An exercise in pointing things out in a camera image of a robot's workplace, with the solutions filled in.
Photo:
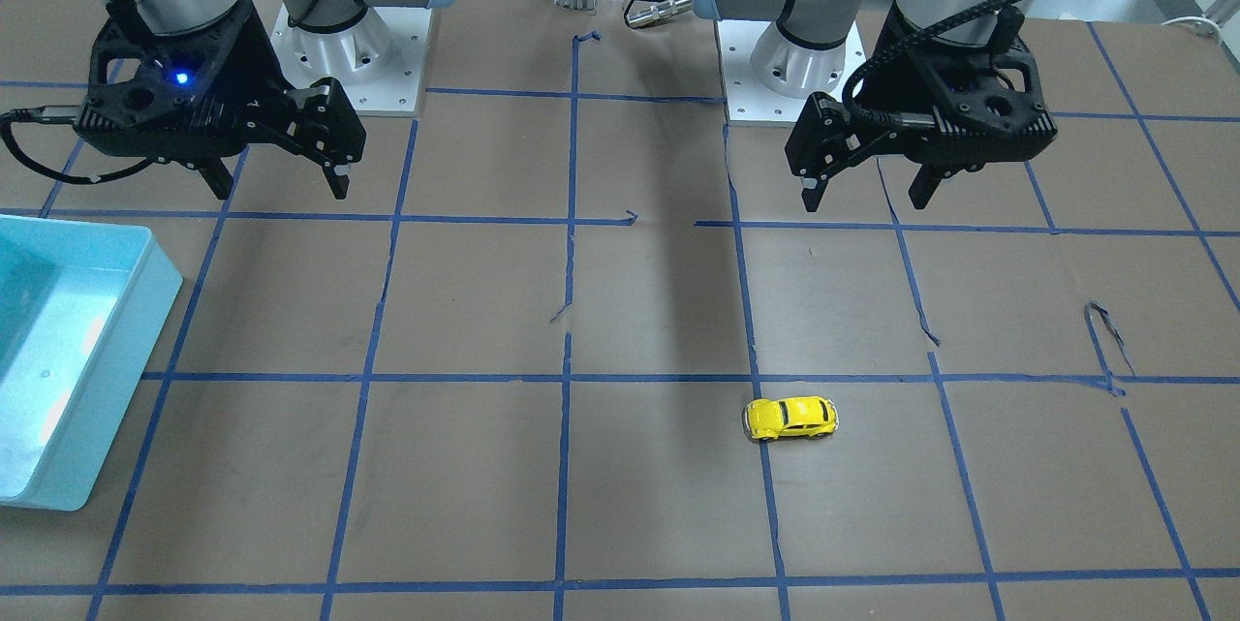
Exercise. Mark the light blue plastic bin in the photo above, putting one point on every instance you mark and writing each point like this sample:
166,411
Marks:
82,305

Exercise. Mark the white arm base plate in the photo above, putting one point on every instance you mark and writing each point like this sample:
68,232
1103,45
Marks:
767,78
380,62

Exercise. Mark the yellow toy beetle car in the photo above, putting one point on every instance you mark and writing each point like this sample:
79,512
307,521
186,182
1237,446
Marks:
765,420

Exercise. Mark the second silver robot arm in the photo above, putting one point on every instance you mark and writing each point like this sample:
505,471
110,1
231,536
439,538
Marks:
823,24

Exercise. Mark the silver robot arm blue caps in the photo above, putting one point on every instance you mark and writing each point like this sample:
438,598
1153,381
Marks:
168,17

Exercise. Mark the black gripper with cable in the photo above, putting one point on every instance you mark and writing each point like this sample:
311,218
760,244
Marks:
883,84

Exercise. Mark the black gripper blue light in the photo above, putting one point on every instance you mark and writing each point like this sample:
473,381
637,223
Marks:
254,56

